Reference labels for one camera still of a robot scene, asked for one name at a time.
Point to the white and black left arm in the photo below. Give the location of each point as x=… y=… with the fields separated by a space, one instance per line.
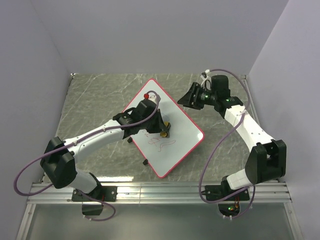
x=61 y=156

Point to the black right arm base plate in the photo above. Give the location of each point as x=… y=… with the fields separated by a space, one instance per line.
x=217 y=192

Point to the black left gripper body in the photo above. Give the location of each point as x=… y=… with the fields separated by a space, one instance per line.
x=153 y=125

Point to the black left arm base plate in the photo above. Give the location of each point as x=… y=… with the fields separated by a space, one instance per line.
x=103 y=193

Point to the yellow and black eraser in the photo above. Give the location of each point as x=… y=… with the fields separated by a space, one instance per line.
x=165 y=132

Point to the red-framed whiteboard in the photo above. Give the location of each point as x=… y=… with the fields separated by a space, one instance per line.
x=165 y=153

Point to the aluminium mounting rail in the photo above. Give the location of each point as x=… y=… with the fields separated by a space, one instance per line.
x=161 y=193

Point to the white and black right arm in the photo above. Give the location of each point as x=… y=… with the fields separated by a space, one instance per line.
x=267 y=157

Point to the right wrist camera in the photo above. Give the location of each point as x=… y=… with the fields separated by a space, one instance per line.
x=206 y=77

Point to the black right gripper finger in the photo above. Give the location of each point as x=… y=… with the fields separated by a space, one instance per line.
x=195 y=88
x=189 y=99

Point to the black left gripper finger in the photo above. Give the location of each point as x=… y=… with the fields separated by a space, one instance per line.
x=167 y=126
x=164 y=134

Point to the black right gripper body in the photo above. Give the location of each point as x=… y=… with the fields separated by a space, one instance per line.
x=204 y=98

